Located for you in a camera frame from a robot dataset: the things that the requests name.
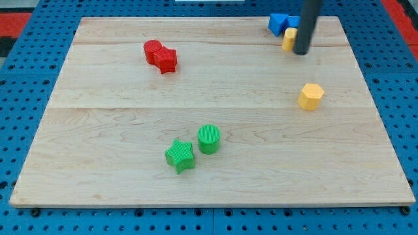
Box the yellow heart block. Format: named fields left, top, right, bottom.
left=282, top=27, right=298, bottom=51

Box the yellow hexagon block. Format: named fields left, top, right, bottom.
left=297, top=84, right=324, bottom=111

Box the green cylinder block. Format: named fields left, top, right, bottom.
left=197, top=124, right=221, bottom=155

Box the green star block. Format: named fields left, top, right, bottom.
left=165, top=139, right=195, bottom=174

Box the light wooden board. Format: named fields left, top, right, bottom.
left=10, top=16, right=415, bottom=208

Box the red star block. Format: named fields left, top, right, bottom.
left=153, top=46, right=178, bottom=74

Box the red cylinder block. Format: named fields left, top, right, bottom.
left=143, top=39, right=162, bottom=65

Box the blue triangle block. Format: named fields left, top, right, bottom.
left=268, top=13, right=289, bottom=37

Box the blue cube block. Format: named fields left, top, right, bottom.
left=287, top=16, right=300, bottom=28

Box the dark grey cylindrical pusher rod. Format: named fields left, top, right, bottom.
left=293, top=0, right=323, bottom=55

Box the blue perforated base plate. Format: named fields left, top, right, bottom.
left=1, top=0, right=417, bottom=234

